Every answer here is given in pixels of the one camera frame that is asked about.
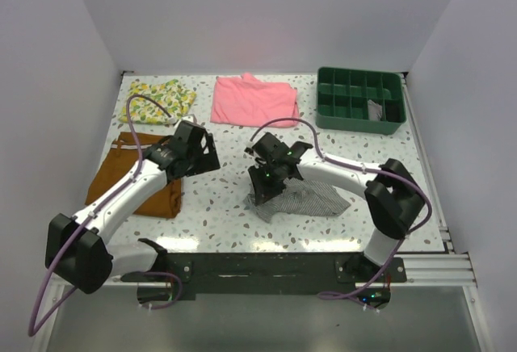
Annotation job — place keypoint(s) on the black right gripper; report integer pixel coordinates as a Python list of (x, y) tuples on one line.
[(262, 191)]

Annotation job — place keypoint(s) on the grey rolled underwear in tray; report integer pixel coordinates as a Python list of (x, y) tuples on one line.
[(375, 110)]

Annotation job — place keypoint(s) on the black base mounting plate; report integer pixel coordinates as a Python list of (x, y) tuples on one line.
[(329, 276)]

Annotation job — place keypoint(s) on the pink folded shirt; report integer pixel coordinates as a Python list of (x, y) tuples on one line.
[(249, 102)]

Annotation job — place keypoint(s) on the lemon print folded cloth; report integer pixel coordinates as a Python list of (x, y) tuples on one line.
[(156, 103)]

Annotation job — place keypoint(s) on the aluminium front rail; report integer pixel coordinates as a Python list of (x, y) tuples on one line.
[(431, 269)]

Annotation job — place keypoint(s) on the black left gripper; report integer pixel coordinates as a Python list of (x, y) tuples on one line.
[(208, 161)]

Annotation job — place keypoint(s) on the green compartment tray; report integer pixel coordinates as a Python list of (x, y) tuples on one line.
[(342, 96)]

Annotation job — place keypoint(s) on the grey striped underwear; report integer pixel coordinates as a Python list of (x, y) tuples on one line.
[(303, 198)]

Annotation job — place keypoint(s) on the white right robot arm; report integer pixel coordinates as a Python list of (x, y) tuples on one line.
[(396, 203)]

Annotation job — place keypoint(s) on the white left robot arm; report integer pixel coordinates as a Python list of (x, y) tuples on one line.
[(78, 247)]

